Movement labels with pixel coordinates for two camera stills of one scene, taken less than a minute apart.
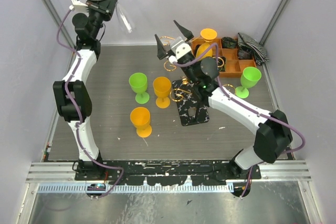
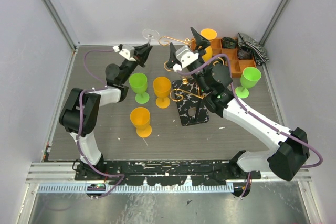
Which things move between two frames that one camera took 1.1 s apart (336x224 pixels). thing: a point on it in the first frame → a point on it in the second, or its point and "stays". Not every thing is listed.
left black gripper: (106, 8) → (141, 53)
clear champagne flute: (124, 14) → (150, 34)
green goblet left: (138, 83) stays
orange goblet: (162, 88) stays
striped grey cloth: (259, 54) stays
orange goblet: (207, 35) stays
